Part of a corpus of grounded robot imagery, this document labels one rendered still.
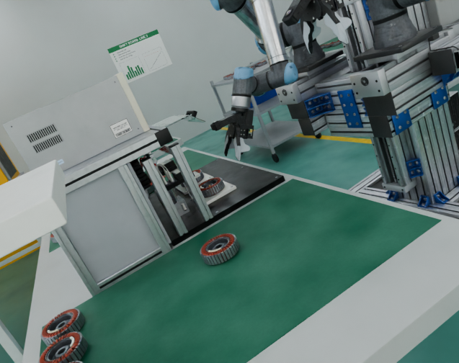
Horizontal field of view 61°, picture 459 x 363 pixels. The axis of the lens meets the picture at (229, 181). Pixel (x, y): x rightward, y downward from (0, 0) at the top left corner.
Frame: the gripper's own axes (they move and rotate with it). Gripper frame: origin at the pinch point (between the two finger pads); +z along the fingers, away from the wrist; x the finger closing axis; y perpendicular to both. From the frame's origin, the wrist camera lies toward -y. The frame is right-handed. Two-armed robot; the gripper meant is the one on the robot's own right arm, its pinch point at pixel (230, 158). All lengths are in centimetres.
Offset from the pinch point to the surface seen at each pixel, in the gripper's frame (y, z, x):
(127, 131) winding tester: -41.2, -8.0, -9.3
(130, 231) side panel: -40, 23, -22
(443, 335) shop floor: 74, 57, -48
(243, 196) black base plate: -0.8, 11.6, -18.6
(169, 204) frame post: -28.0, 14.0, -20.8
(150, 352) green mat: -40, 37, -66
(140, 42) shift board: 36, -128, 537
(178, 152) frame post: -26.3, -3.1, -20.4
